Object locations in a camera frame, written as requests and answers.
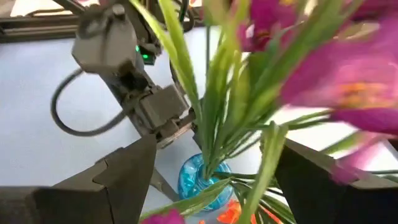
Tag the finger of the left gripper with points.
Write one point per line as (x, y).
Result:
(164, 186)

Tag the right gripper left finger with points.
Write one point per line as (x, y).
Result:
(77, 202)

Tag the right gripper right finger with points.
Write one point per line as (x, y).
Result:
(326, 205)

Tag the orange flower bunch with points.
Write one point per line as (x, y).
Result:
(231, 214)

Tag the purple flower bunch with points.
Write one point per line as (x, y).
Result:
(217, 109)
(342, 77)

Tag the blue glass vase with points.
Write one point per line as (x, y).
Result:
(192, 183)

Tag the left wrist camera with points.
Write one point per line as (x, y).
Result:
(161, 105)

